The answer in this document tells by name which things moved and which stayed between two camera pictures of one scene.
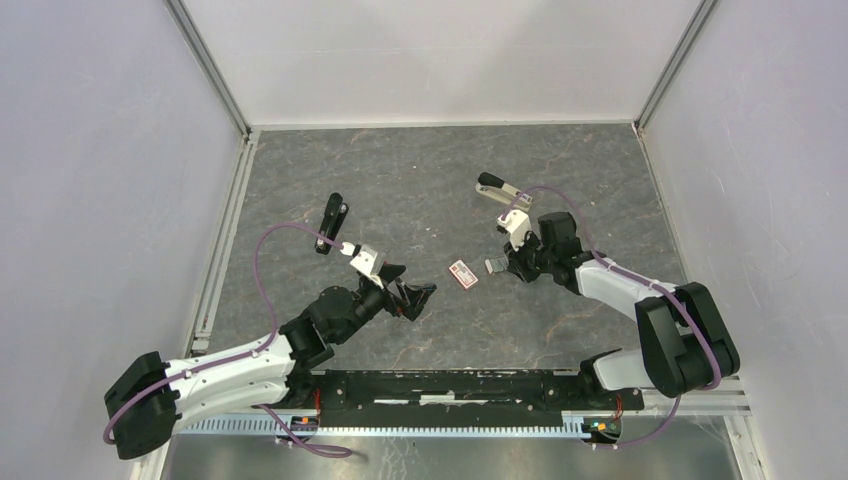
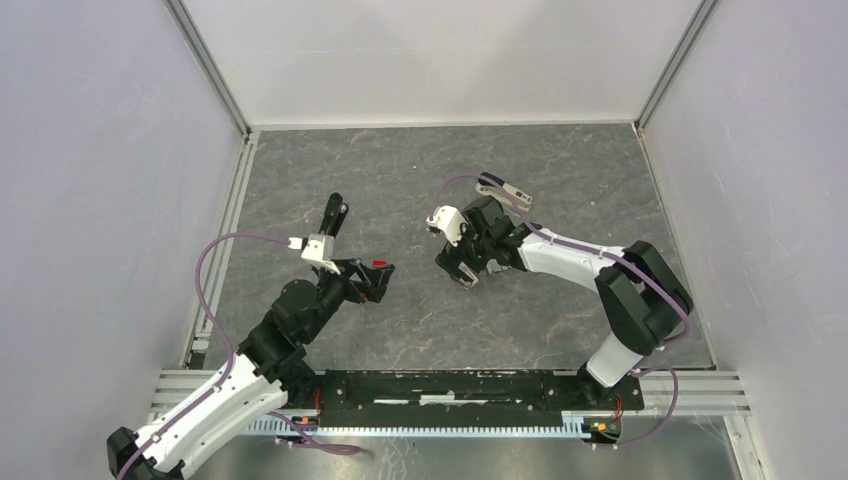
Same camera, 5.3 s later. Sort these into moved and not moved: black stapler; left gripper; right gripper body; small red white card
Moved: left gripper; right gripper body
Not moved: small red white card; black stapler
